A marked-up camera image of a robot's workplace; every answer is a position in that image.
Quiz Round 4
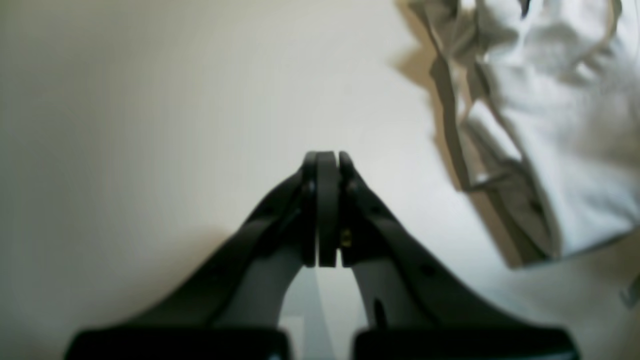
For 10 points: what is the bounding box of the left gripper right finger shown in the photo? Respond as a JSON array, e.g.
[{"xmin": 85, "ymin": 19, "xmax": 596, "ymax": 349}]
[{"xmin": 317, "ymin": 152, "xmax": 581, "ymax": 360}]

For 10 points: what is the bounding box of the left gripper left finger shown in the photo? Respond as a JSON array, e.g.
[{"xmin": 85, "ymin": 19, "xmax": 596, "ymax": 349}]
[{"xmin": 64, "ymin": 152, "xmax": 319, "ymax": 360}]

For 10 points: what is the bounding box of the white T-shirt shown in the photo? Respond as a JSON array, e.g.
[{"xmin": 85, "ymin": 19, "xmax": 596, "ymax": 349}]
[{"xmin": 409, "ymin": 0, "xmax": 639, "ymax": 260}]

